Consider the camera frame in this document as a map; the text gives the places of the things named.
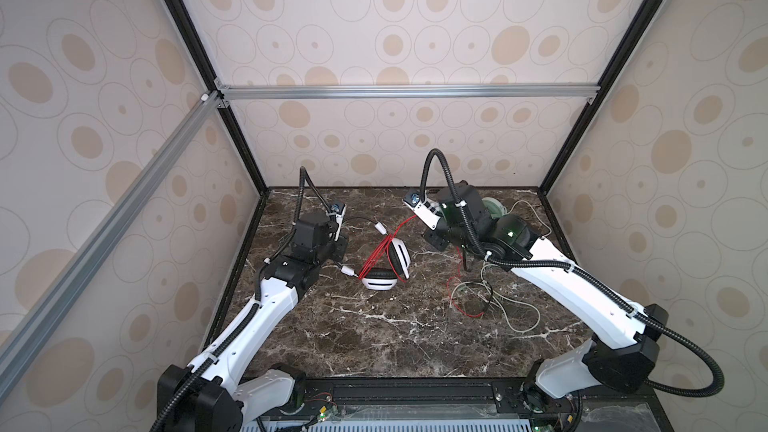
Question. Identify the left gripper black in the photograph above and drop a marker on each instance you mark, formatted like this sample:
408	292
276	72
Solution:
340	251

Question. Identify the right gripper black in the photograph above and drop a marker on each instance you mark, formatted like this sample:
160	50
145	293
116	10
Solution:
433	240

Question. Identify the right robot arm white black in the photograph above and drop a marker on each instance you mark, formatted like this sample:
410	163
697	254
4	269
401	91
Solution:
623	349

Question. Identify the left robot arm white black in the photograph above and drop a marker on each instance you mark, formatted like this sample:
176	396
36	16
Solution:
210	394

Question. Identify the mint green headphones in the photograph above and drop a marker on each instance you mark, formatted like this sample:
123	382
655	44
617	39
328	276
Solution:
495	208

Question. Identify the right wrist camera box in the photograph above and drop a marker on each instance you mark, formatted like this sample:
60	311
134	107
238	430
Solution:
427	210

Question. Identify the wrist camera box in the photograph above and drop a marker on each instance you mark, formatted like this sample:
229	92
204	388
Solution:
337	212
427	210

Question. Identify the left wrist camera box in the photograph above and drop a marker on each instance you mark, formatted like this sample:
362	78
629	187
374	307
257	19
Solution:
337	212

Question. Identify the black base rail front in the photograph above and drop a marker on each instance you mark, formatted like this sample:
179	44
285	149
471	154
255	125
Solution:
460	404

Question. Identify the silver aluminium rail back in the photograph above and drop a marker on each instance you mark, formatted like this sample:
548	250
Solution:
421	91

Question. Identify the silver aluminium rail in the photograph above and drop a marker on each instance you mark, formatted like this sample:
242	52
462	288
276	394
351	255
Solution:
48	313
421	91

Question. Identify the black corner frame post left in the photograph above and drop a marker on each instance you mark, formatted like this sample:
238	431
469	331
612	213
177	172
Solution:
196	49

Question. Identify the black corner frame post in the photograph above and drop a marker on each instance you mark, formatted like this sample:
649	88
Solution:
196	49
639	25

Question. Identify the silver aluminium rail left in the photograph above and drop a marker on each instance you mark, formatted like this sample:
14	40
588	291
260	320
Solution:
48	313

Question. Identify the black corner frame post right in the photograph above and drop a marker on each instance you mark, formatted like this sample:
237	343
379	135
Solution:
639	25

